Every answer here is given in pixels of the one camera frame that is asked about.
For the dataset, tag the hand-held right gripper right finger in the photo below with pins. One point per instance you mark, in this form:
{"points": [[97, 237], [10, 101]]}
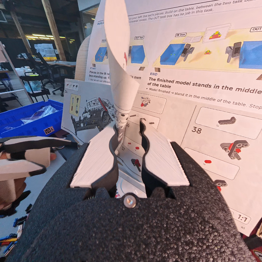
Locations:
{"points": [[165, 161]]}

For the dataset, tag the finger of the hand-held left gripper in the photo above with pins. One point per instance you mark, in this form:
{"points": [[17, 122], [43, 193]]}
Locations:
{"points": [[30, 143], [16, 168]]}

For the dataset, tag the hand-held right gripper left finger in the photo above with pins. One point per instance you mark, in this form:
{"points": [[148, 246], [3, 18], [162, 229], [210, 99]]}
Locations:
{"points": [[96, 161]]}

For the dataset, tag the toy instruction booklet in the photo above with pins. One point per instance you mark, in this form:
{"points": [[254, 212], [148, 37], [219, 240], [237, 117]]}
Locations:
{"points": [[204, 163]]}

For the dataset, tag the grey desk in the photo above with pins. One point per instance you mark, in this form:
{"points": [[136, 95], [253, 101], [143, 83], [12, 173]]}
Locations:
{"points": [[41, 184]]}

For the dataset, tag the blue plastic bin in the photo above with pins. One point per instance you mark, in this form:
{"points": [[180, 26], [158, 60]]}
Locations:
{"points": [[20, 122]]}

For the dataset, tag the clear plastic bag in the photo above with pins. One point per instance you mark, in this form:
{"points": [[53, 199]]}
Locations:
{"points": [[41, 112]]}

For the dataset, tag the pile of small toy pieces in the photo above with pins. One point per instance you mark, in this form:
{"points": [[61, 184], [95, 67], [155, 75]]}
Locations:
{"points": [[12, 239]]}

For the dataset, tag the dark background table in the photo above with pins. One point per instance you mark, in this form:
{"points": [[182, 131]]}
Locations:
{"points": [[61, 63]]}

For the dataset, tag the white book stand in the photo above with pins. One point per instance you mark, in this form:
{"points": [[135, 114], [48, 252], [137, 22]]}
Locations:
{"points": [[81, 61]]}

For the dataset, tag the printed instruction sheet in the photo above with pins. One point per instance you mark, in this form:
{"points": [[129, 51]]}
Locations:
{"points": [[184, 61]]}

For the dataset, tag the toy truck box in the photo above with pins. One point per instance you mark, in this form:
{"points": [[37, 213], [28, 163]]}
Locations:
{"points": [[253, 249]]}

